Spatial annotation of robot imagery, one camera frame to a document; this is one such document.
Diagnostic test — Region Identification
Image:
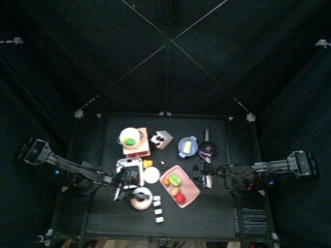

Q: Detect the white plate with green fruit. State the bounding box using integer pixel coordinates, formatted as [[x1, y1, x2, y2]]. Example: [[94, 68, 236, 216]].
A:
[[116, 126, 145, 147]]

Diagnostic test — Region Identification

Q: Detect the white round plate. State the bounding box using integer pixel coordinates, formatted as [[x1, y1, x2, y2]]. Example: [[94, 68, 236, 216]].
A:
[[142, 166, 161, 185]]

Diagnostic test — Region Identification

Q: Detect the pink rectangular tray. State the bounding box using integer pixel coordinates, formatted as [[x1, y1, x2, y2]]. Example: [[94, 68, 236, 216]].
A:
[[158, 164, 201, 209]]

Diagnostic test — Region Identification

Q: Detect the pink wooden toy stove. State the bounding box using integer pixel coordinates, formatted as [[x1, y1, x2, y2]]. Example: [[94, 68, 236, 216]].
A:
[[121, 127, 150, 159]]

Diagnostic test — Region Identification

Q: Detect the white dish rack tray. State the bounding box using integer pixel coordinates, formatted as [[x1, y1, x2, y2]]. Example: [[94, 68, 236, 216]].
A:
[[114, 157, 145, 188]]

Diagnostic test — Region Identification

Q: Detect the grey toy toaster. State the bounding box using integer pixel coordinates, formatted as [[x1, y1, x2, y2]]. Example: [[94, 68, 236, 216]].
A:
[[149, 130, 174, 150]]

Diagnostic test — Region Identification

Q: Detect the blue toy pot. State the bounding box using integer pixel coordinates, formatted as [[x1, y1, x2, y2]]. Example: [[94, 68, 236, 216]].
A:
[[177, 135, 200, 159]]

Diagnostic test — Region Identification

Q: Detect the black toy frying pan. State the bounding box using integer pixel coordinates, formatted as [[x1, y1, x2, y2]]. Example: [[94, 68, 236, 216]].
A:
[[197, 127, 218, 158]]

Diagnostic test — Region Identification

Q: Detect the green toy avocado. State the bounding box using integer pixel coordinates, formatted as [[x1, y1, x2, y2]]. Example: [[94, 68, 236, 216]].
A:
[[168, 173, 182, 188]]

